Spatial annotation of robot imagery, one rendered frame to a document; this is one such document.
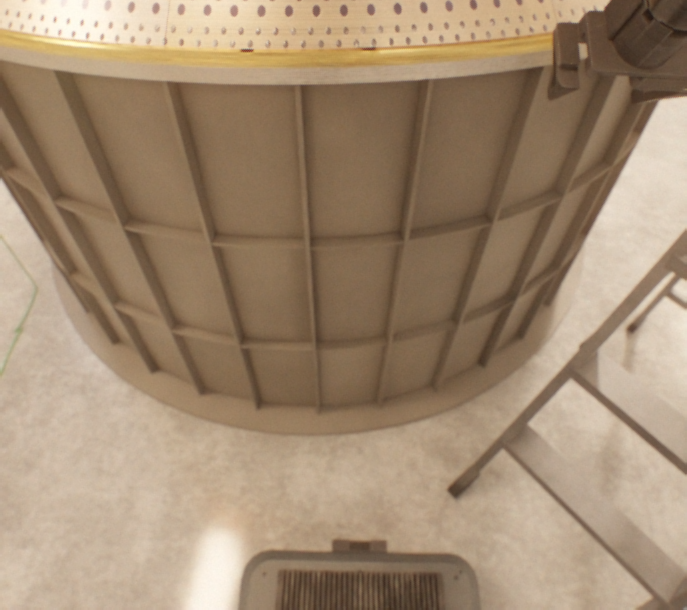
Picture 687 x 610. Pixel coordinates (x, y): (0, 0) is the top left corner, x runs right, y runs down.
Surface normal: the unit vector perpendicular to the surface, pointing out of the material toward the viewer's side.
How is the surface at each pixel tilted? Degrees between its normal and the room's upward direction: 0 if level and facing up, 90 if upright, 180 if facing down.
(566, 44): 30
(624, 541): 0
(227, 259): 90
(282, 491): 0
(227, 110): 90
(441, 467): 0
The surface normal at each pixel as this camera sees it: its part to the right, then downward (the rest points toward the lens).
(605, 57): 0.00, -0.18
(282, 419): 0.01, -0.65
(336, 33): 0.06, 0.04
